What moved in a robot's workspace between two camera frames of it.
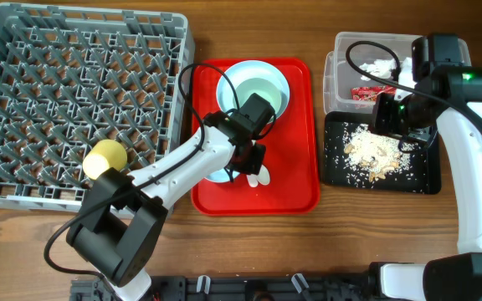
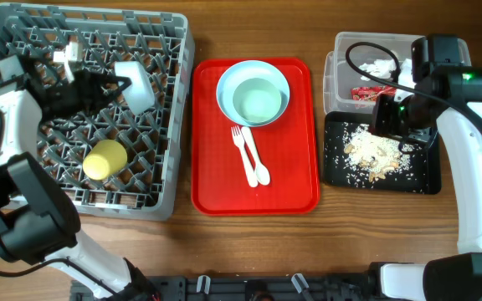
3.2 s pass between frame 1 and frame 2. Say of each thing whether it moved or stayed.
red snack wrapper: stayed
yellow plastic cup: stayed
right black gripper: stayed
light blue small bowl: moved
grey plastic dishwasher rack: stayed
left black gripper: moved
